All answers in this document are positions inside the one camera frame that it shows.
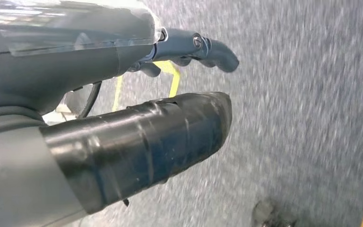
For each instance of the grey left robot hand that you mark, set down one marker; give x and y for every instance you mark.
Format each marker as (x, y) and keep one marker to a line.
(43, 72)

